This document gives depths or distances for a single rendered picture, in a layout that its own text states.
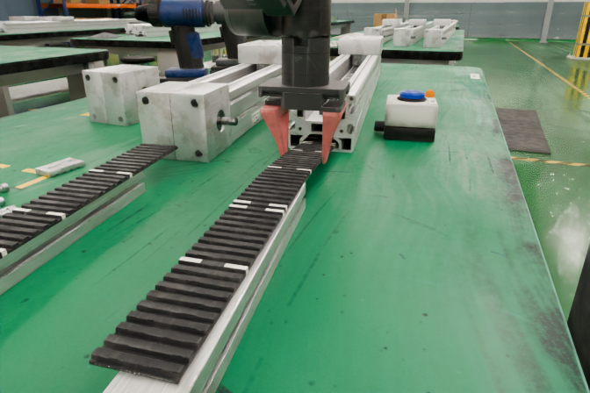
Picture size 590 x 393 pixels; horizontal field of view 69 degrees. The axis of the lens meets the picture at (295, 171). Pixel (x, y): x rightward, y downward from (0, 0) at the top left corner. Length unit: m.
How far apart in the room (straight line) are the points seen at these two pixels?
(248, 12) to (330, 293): 0.34
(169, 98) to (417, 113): 0.37
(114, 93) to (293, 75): 0.42
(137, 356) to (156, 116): 0.42
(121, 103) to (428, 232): 0.59
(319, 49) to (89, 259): 0.31
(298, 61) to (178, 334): 0.33
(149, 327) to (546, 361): 0.24
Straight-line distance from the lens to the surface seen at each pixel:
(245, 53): 0.99
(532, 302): 0.37
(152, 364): 0.24
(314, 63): 0.50
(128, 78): 0.83
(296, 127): 0.64
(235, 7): 0.54
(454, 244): 0.42
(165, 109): 0.61
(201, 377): 0.24
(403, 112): 0.70
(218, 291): 0.28
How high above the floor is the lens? 0.98
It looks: 21 degrees down
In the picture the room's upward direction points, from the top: straight up
